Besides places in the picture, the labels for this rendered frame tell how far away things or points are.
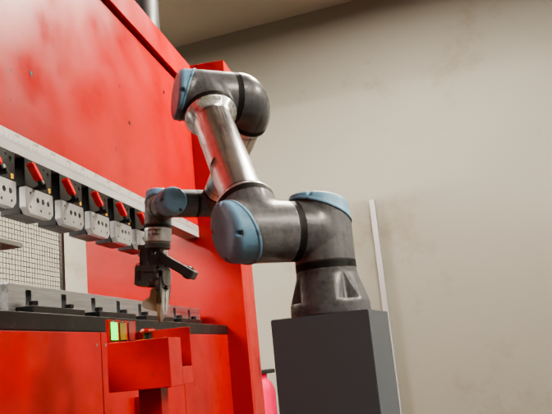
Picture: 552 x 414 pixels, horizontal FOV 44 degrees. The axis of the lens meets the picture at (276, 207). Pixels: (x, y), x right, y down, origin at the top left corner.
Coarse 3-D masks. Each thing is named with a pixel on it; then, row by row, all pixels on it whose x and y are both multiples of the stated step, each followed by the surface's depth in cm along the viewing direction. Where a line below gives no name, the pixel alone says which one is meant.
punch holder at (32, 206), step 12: (24, 168) 198; (48, 168) 212; (24, 180) 197; (48, 180) 211; (24, 192) 197; (36, 192) 202; (24, 204) 196; (36, 204) 201; (48, 204) 209; (12, 216) 199; (24, 216) 200; (36, 216) 202; (48, 216) 207
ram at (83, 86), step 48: (0, 0) 198; (48, 0) 228; (96, 0) 267; (0, 48) 194; (48, 48) 223; (96, 48) 261; (144, 48) 313; (0, 96) 191; (48, 96) 219; (96, 96) 255; (144, 96) 305; (0, 144) 188; (48, 144) 214; (96, 144) 249; (144, 144) 297; (144, 192) 289
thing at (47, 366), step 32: (0, 352) 157; (32, 352) 170; (64, 352) 185; (96, 352) 203; (192, 352) 288; (224, 352) 335; (0, 384) 155; (32, 384) 168; (64, 384) 182; (96, 384) 200; (192, 384) 283; (224, 384) 328
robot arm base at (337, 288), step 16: (304, 272) 127; (320, 272) 125; (336, 272) 125; (352, 272) 127; (304, 288) 125; (320, 288) 124; (336, 288) 123; (352, 288) 125; (304, 304) 124; (320, 304) 122; (336, 304) 122; (352, 304) 123; (368, 304) 126
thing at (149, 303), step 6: (162, 288) 184; (150, 294) 185; (162, 294) 184; (144, 300) 185; (150, 300) 185; (162, 300) 184; (144, 306) 185; (150, 306) 185; (156, 306) 184; (162, 306) 184; (162, 312) 184; (162, 318) 185
